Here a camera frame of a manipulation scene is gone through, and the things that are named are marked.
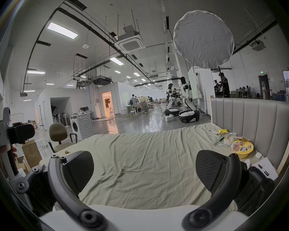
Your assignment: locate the tall white humanoid robot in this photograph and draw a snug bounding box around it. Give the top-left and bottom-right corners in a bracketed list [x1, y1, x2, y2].
[179, 76, 201, 124]

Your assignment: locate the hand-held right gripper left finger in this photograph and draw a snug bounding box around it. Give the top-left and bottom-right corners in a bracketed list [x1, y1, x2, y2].
[9, 150, 109, 231]

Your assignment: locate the bed with beige sheet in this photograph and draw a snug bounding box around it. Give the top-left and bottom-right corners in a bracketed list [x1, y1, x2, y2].
[40, 123, 258, 212]

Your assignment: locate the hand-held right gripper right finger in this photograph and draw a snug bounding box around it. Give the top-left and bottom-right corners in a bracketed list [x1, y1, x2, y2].
[182, 149, 276, 231]

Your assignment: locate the white paper booklet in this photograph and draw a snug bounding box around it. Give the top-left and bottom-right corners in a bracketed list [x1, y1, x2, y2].
[251, 157, 279, 181]

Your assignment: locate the brown carton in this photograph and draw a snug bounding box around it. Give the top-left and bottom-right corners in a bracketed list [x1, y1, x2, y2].
[21, 140, 43, 169]

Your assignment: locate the clear snack bag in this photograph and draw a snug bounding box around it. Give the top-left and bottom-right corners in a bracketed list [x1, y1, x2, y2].
[223, 133, 244, 146]

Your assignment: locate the group of people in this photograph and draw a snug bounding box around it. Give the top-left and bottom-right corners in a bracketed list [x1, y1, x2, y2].
[122, 94, 159, 117]

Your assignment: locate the white stool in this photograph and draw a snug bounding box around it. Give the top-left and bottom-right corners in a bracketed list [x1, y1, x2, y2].
[35, 138, 50, 157]

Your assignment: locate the yellow instant noodle bowl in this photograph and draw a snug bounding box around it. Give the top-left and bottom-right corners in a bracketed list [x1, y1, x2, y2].
[231, 140, 256, 159]

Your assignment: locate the white washing machine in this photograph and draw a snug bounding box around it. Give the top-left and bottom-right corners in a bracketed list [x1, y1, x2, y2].
[70, 112, 94, 141]

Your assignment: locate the grey padded headboard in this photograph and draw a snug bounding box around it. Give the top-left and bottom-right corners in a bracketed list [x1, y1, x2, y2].
[210, 96, 289, 176]

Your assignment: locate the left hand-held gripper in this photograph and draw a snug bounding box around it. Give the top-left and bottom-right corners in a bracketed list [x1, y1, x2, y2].
[0, 107, 36, 180]

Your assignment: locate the beige office chair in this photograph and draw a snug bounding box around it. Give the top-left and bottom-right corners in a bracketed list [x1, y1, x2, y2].
[49, 123, 78, 153]

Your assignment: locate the round white softbox lamp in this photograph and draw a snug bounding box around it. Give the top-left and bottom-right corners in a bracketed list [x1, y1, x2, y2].
[173, 10, 235, 70]

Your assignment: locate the row of fans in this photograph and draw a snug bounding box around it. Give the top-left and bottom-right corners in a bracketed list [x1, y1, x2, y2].
[52, 112, 72, 127]

